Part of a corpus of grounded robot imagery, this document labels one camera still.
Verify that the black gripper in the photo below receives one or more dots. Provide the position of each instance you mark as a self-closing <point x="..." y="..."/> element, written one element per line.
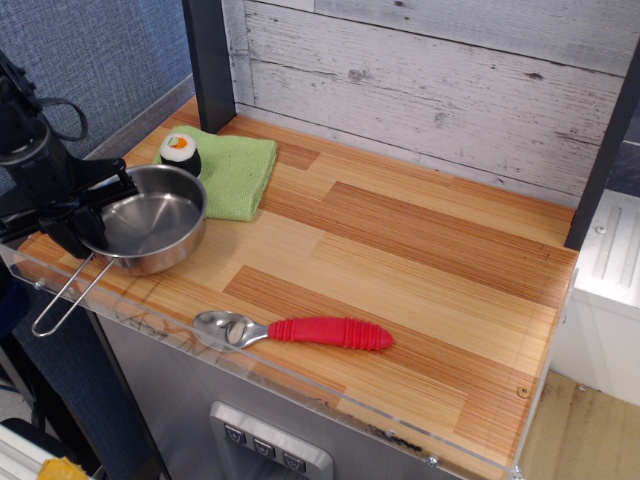
<point x="60" y="195"/>

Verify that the stainless steel pan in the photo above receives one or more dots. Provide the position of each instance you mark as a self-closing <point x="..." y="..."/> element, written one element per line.
<point x="156" y="228"/>

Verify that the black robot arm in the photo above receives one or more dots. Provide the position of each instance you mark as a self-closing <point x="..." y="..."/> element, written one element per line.
<point x="23" y="123"/>

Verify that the green folded cloth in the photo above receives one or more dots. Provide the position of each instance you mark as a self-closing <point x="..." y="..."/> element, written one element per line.
<point x="235" y="171"/>

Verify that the clear acrylic front guard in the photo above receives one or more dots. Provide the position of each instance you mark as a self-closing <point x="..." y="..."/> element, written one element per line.
<point x="451" y="397"/>

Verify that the toy sushi roll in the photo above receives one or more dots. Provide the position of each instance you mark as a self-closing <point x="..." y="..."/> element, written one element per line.
<point x="180" y="150"/>

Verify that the stainless steel cabinet front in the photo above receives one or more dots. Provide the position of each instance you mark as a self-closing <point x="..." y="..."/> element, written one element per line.
<point x="174" y="383"/>

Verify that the yellow object bottom left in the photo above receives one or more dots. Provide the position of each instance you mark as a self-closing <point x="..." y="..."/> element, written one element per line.
<point x="61" y="469"/>

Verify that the silver button control panel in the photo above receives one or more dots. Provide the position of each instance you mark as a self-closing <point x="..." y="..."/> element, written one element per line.
<point x="250" y="447"/>

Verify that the red handled metal spoon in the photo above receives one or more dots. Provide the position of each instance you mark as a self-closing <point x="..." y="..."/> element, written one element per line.
<point x="228" y="329"/>

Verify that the dark left vertical post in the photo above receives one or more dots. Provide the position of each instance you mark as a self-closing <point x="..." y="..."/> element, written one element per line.
<point x="210" y="63"/>

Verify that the dark vertical post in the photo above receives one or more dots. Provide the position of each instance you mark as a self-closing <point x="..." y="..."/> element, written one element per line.
<point x="606" y="157"/>
<point x="210" y="63"/>

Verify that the white aluminium frame block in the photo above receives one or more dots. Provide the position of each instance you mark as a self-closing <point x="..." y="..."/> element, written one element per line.
<point x="597" y="343"/>

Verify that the dark right vertical post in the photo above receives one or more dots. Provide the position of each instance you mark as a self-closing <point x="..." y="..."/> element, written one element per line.
<point x="606" y="157"/>

